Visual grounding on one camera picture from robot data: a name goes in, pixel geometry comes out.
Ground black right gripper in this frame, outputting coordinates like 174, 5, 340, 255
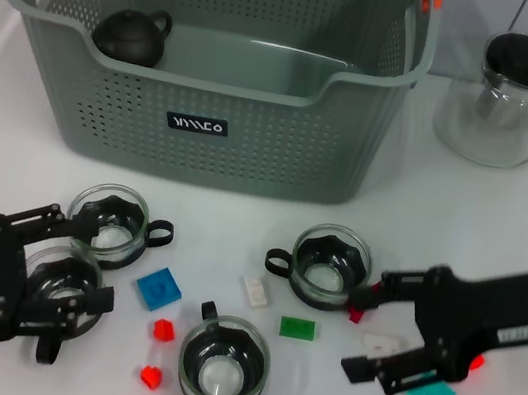
335, 233, 528, 395

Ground glass teacup black sleeve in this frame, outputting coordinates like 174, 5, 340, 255
258, 214, 381, 318
8, 238, 113, 373
59, 177, 182, 280
172, 296, 281, 395

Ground dark red curved brick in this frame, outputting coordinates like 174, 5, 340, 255
345, 292, 373, 327

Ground grey perforated plastic storage bin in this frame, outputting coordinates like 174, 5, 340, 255
0, 0, 446, 223

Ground white notched brick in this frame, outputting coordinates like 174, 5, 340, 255
358, 328, 412, 367

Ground orange-red slope brick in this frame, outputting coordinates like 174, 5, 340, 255
467, 353, 490, 377

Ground blue square brick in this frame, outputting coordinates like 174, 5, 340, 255
132, 262, 187, 316

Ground green two-stud brick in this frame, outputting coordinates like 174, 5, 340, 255
277, 315, 318, 343

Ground small red brick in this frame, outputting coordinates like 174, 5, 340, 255
151, 317, 178, 345
138, 363, 165, 392

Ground white two-stud brick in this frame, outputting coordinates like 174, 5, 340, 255
238, 273, 277, 314

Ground glass pitcher black lid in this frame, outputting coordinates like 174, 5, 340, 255
426, 20, 528, 175

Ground black clay teapot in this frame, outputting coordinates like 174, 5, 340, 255
88, 0, 177, 72

